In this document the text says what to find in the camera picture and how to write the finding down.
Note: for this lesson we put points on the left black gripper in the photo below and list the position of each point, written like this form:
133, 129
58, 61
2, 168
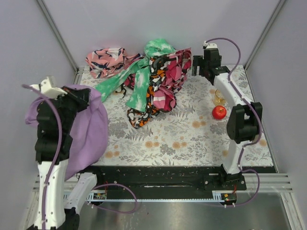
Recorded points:
80, 95

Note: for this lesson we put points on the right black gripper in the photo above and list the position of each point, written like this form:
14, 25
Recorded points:
200, 63

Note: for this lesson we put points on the purple cloth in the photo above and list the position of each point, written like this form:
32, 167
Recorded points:
80, 138

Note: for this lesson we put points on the red pink camo cloth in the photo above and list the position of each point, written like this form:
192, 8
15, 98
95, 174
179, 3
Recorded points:
180, 72

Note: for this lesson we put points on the green tie-dye cloth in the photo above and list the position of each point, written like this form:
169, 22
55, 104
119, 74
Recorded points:
141, 68

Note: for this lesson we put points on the black orange patterned cloth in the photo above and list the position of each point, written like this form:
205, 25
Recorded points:
160, 95

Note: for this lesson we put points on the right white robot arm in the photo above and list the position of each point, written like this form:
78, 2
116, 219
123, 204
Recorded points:
244, 123

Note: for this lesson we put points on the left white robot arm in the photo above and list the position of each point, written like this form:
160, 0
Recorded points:
60, 199

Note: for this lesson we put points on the pink navy patterned cloth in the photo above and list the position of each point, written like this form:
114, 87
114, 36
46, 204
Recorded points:
108, 62

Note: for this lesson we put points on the amber drinking glass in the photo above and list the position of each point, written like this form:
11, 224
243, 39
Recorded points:
218, 98

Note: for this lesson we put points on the red apple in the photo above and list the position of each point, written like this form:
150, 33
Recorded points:
219, 112

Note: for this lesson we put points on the floral tablecloth mat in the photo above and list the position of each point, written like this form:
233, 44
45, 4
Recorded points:
188, 135

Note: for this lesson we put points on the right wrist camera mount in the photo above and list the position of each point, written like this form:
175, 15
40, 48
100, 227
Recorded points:
207, 45

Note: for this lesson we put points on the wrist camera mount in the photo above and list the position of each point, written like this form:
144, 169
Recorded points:
49, 88
207, 45

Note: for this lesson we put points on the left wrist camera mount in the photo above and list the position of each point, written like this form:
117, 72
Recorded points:
49, 88

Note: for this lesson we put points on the left aluminium frame post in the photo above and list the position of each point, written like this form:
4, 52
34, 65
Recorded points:
47, 15

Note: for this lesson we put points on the aluminium frame post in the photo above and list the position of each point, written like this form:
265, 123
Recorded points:
47, 15
275, 14

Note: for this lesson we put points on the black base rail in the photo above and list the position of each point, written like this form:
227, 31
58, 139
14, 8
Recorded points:
199, 177

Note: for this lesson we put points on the right aluminium frame post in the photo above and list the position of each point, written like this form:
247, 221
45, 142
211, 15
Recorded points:
275, 14

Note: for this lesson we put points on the white slotted cable duct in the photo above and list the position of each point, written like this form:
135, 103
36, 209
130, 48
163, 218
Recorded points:
159, 194

